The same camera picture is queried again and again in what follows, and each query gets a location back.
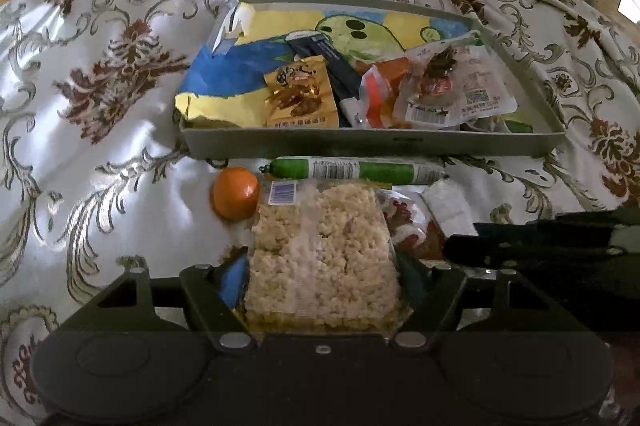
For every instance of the green wrapped sausage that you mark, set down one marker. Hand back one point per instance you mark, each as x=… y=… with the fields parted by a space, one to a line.
x=380 y=171

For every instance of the orange mandarin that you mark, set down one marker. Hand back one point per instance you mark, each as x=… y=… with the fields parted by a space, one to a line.
x=235 y=193

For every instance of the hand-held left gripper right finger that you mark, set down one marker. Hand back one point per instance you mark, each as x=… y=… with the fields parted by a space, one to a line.
x=425 y=293

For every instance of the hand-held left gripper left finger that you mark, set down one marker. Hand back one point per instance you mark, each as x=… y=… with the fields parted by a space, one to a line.
x=232 y=278

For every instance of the white snack packet with barcode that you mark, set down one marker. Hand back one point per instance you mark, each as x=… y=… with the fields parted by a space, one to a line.
x=480 y=85

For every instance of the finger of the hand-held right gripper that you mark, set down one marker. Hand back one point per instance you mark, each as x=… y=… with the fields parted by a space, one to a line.
x=500 y=251
x=540 y=226

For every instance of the clear puffed rice cake packet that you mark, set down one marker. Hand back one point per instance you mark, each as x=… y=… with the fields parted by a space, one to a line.
x=320 y=256

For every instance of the grey tray with painted liner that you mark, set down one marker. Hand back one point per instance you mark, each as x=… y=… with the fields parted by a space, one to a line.
x=350 y=143

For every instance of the dark blue packet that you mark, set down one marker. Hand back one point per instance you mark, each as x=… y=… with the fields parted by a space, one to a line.
x=345 y=78

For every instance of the brown snack packet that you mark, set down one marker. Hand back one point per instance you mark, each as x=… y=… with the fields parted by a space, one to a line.
x=300 y=105

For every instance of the white plastic packet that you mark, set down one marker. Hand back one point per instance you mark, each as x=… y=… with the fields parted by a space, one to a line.
x=450 y=206

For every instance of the red and white snack packet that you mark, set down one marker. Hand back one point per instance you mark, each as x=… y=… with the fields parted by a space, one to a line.
x=410 y=226

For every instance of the orange snack packet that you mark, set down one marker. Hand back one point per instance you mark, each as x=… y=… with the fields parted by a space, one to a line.
x=380 y=98

